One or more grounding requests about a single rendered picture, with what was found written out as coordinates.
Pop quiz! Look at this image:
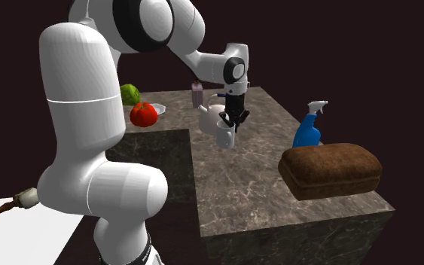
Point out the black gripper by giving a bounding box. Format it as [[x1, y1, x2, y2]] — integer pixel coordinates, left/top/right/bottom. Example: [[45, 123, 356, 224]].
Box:
[[218, 93, 251, 133]]

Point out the white mug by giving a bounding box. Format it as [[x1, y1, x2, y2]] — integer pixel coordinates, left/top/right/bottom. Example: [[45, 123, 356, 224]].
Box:
[[215, 120, 236, 150]]

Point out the white teapot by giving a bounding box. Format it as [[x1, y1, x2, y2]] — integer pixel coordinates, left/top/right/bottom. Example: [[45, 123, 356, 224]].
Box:
[[197, 94, 231, 136]]

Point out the purple carton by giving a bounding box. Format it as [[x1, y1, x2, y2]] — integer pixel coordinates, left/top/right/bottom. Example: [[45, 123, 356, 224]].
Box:
[[191, 81, 204, 110]]

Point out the white plate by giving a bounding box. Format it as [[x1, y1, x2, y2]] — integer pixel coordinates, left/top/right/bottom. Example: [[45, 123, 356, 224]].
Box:
[[148, 102, 167, 117]]

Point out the blue spray bottle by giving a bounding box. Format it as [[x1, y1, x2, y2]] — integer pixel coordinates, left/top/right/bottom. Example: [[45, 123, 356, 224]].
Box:
[[291, 99, 329, 149]]

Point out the red bell pepper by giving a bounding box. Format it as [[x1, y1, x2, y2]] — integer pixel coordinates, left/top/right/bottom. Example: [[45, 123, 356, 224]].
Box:
[[129, 102, 159, 129]]

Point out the green lettuce head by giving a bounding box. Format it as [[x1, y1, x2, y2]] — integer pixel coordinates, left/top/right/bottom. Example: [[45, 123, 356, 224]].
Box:
[[119, 83, 142, 107]]

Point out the brown bread loaf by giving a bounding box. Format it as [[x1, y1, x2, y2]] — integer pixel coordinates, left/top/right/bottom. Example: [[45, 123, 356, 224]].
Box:
[[277, 142, 383, 202]]

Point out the marshmallow on brown stick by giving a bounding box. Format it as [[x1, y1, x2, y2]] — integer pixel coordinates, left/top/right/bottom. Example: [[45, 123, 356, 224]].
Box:
[[0, 187, 41, 225]]

